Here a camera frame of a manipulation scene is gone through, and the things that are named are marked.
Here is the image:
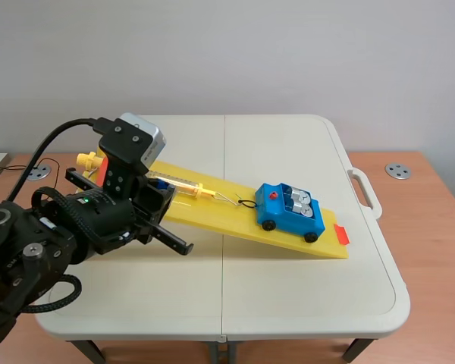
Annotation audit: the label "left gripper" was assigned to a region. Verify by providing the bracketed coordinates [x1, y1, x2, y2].
[60, 118, 194, 257]

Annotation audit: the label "yellow ramp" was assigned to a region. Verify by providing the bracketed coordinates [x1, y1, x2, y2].
[77, 150, 351, 260]

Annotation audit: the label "blue toy cart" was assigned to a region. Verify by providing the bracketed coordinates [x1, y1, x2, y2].
[254, 182, 326, 244]

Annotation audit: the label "yellow spring scale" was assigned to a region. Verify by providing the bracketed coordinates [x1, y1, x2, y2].
[146, 174, 244, 208]

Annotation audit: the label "dark table leg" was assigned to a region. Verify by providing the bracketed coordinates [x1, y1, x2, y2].
[207, 339, 229, 364]
[65, 339, 104, 364]
[340, 337, 377, 364]

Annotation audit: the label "wooden desk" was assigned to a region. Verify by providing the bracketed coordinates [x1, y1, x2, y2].
[0, 151, 455, 364]

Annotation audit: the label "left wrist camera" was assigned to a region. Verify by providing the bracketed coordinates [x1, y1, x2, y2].
[119, 111, 168, 171]

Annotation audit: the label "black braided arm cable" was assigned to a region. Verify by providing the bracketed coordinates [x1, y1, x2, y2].
[0, 186, 99, 315]

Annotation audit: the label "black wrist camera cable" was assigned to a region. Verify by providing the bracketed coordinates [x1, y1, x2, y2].
[6, 118, 102, 200]

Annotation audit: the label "thin black wire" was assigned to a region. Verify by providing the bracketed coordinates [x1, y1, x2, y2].
[0, 158, 61, 179]

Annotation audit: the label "white table carry handle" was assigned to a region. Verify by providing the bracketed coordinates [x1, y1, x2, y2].
[346, 168, 383, 220]

